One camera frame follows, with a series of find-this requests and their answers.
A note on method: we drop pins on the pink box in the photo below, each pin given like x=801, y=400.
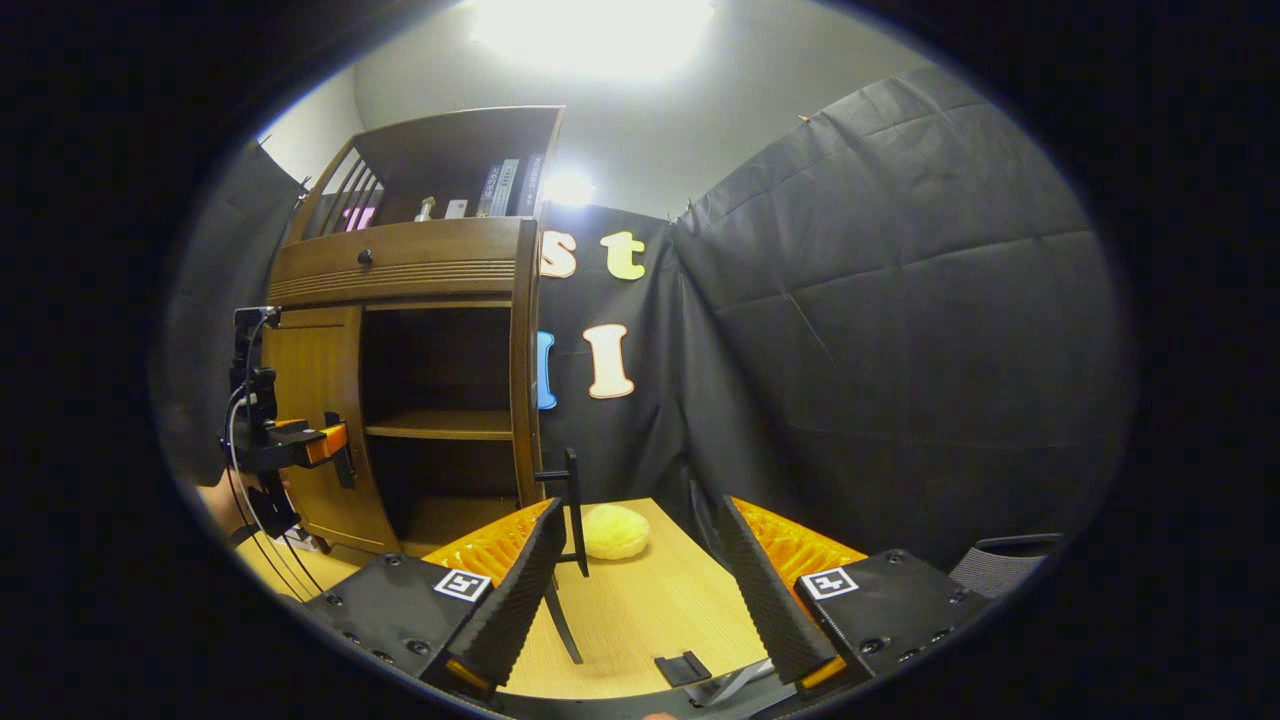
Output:
x=360, y=219

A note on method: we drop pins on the yellow fluffy sponge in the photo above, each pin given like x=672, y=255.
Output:
x=615, y=532

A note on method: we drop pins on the wooden cabinet drawer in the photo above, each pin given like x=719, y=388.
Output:
x=440, y=255

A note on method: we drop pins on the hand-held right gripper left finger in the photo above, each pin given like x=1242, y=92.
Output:
x=520, y=600

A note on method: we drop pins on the wooden cabinet door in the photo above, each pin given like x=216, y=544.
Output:
x=577, y=510
x=310, y=370

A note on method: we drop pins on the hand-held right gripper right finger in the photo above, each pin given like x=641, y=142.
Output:
x=770, y=600

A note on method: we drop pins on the large ceiling light panel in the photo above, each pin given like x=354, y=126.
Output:
x=590, y=30

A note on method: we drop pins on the grey mesh chair back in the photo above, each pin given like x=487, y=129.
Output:
x=995, y=572

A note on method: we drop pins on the small black bracket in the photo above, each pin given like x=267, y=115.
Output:
x=683, y=668

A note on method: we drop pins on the small white box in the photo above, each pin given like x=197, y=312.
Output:
x=456, y=209

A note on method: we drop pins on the wooden double-door shoe cabinet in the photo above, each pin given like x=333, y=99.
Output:
x=440, y=160

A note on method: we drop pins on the dark blue book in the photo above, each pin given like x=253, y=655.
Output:
x=487, y=192

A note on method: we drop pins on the small ceiling light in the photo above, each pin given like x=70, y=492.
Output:
x=568, y=188

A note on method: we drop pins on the light blue book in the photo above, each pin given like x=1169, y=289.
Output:
x=506, y=188

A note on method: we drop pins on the black backdrop cloth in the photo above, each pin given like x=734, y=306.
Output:
x=900, y=320

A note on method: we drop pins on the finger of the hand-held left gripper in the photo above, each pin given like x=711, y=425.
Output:
x=328, y=443

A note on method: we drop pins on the small clear pump bottle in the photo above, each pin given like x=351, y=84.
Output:
x=426, y=212

